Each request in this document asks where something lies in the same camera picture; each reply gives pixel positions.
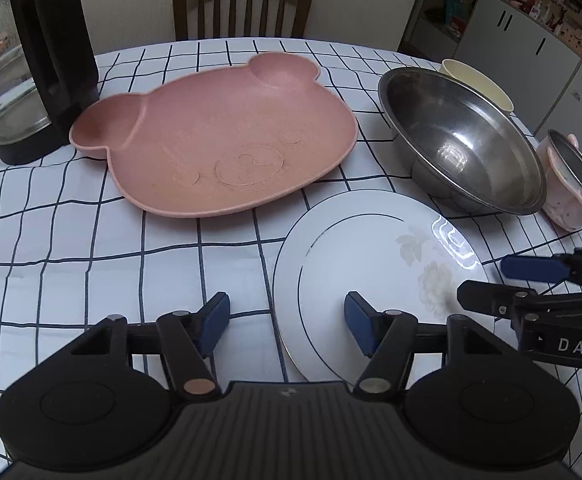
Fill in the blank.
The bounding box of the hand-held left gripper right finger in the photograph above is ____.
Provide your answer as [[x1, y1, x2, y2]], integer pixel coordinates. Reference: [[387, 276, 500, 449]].
[[343, 291, 509, 401]]

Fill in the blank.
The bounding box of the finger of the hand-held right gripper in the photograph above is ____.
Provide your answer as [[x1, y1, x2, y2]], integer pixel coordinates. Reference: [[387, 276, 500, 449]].
[[501, 247, 582, 292], [457, 280, 582, 318]]

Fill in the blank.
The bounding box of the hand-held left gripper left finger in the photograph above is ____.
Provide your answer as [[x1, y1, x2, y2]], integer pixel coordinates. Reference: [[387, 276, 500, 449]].
[[71, 291, 232, 402]]

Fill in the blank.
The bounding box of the pink-handled steel bowl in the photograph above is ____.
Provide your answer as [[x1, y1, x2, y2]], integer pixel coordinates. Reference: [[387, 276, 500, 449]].
[[536, 129, 582, 232]]

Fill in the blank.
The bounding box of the white floral plate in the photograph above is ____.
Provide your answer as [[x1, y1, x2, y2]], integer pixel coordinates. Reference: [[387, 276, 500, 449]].
[[272, 189, 492, 386]]

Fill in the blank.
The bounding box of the large stainless steel bowl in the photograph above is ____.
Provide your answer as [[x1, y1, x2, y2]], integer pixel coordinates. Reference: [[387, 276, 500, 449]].
[[377, 66, 548, 216]]

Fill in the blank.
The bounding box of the white checked tablecloth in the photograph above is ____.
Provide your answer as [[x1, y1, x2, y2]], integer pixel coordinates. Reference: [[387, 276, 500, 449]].
[[0, 37, 582, 480]]

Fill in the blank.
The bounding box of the cream bowl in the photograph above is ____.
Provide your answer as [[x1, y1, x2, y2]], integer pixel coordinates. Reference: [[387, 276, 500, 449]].
[[440, 58, 515, 116]]

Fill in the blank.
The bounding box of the pink bear-shaped plate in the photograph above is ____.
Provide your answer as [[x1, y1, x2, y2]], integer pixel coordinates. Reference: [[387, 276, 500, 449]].
[[68, 51, 360, 219]]

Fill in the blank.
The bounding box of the white double-door cabinet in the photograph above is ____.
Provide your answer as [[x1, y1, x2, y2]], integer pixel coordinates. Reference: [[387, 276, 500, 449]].
[[453, 0, 582, 133]]

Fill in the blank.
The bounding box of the open white shelf unit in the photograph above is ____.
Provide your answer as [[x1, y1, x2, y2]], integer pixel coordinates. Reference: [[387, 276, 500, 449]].
[[401, 0, 492, 58]]

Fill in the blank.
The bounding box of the glass electric kettle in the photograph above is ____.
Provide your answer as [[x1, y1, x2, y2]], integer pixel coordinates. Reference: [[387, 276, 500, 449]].
[[0, 0, 99, 166]]

